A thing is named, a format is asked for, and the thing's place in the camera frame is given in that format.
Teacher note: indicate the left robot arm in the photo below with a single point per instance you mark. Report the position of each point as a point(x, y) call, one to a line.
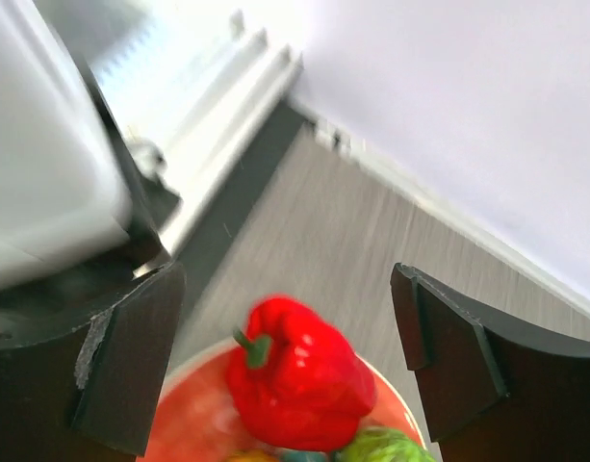
point(80, 202)

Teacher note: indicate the red and teal plate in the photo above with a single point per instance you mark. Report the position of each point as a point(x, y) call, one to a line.
point(196, 419)

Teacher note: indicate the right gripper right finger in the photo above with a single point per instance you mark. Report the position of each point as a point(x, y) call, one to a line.
point(493, 387)

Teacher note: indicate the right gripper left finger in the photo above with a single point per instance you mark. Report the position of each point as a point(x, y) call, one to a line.
point(84, 385)

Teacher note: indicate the fake red fruit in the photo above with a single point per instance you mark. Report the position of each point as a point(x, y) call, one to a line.
point(295, 380)

